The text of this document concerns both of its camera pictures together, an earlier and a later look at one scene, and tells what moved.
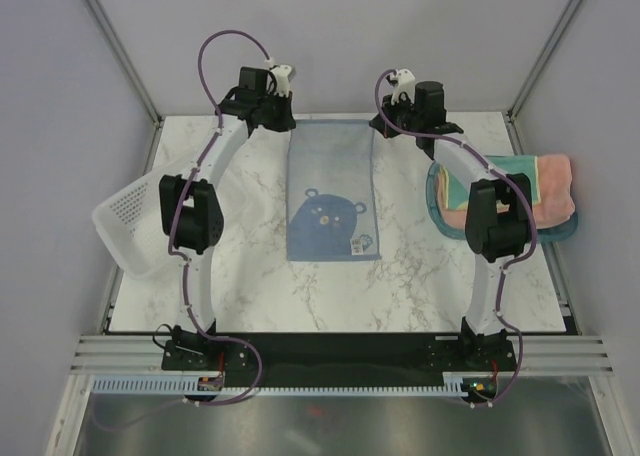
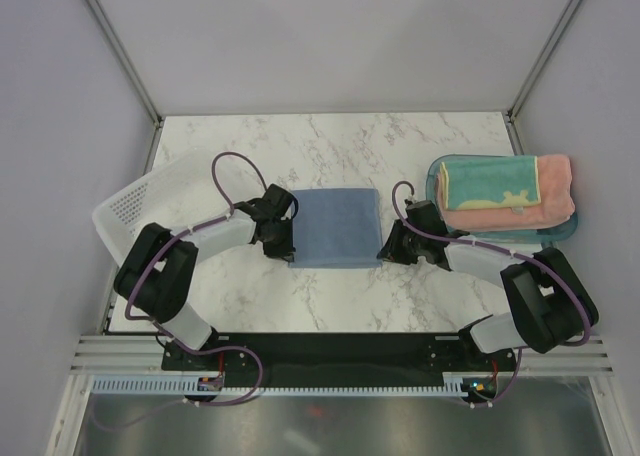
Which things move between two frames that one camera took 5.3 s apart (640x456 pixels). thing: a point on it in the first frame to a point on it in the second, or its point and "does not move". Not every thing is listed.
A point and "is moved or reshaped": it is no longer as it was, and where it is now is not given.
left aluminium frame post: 123,59 does not move
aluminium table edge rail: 537,355 does not move
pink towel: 554,190 does not move
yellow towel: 455,191 does not move
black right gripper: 390,109 to 392,251
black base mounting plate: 336,358 does not move
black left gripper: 287,121 to 286,250
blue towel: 330,206 is moved or reshaped
